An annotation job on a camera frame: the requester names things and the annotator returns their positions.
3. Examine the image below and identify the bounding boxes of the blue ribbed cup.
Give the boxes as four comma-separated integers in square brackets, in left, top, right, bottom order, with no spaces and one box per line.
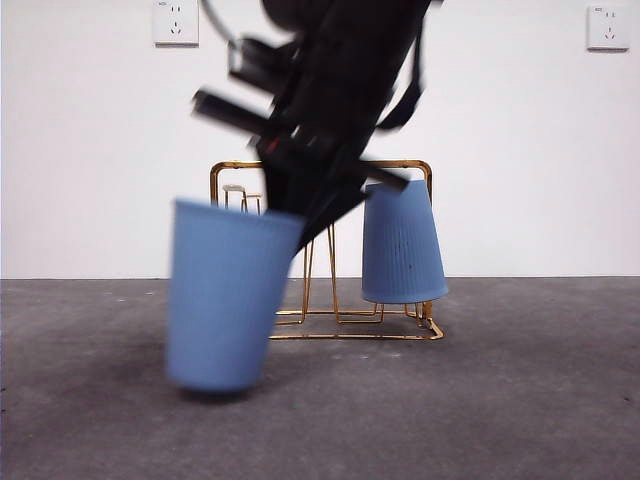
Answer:
[164,198,307,393]
[360,178,449,304]

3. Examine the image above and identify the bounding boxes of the gold wire cup rack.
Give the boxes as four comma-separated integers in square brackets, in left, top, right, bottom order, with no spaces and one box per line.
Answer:
[208,159,445,342]

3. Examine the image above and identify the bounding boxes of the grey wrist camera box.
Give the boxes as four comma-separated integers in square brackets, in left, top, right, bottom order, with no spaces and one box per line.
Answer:
[227,35,301,91]

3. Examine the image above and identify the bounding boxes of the white wall socket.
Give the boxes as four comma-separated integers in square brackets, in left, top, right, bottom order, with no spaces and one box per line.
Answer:
[152,0,200,49]
[586,4,631,52]

